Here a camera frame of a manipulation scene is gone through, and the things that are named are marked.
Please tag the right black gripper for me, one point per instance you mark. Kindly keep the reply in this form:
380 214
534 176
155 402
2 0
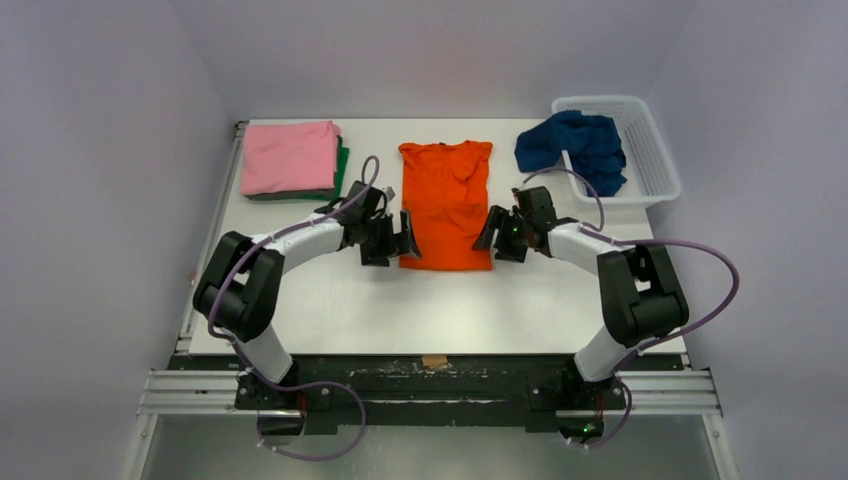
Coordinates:
508 237

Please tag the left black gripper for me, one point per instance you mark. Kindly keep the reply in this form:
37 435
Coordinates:
393 243

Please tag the orange t shirt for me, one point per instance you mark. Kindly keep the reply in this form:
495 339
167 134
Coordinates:
444 189

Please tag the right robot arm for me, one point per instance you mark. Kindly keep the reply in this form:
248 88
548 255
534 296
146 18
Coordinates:
640 294

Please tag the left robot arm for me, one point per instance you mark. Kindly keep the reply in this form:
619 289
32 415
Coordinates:
238 291

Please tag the folded green t shirt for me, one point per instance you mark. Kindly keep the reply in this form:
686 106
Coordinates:
326 195

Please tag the brown tape piece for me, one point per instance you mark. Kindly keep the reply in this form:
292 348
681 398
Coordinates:
435 362

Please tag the blue t shirt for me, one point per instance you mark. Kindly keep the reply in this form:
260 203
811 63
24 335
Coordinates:
592 142

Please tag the folded pink t shirt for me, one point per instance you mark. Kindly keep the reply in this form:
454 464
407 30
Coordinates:
289 157

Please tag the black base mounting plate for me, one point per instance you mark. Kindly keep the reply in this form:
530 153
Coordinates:
539 393

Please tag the white plastic basket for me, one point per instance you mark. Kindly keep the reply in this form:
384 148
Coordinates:
650 173

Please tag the aluminium table frame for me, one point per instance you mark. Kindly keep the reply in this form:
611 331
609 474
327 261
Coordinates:
687 393

